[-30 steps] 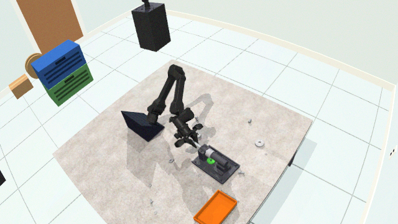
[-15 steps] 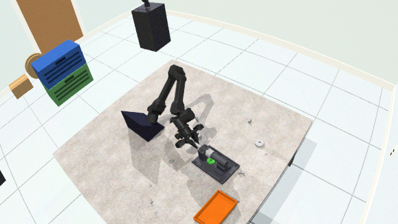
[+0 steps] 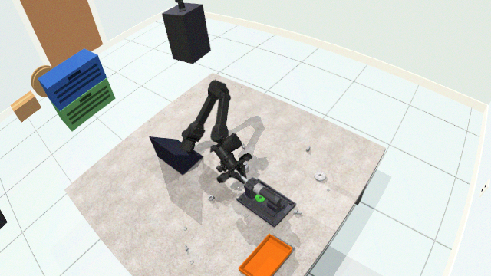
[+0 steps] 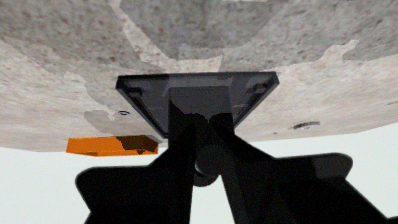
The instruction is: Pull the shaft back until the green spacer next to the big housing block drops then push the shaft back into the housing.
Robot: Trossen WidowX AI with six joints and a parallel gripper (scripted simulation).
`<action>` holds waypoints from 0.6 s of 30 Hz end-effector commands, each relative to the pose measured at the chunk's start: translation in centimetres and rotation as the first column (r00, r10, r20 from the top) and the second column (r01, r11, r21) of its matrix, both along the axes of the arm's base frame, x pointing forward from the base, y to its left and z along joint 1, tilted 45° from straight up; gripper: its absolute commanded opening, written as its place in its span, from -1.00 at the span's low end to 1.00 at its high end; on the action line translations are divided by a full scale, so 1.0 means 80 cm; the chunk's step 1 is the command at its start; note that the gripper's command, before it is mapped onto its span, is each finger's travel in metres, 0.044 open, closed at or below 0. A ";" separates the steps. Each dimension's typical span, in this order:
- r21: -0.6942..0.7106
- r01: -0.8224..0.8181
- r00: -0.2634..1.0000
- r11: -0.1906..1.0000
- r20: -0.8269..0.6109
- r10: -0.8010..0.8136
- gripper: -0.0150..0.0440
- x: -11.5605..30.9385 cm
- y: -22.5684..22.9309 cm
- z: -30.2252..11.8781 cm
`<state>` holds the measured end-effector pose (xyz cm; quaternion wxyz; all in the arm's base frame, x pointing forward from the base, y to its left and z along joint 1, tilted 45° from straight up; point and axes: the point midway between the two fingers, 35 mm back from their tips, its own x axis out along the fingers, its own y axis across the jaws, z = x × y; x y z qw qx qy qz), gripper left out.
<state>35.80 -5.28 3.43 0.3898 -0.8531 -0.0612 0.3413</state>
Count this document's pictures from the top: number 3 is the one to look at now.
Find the orange open tray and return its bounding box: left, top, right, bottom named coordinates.
left=239, top=233, right=292, bottom=276

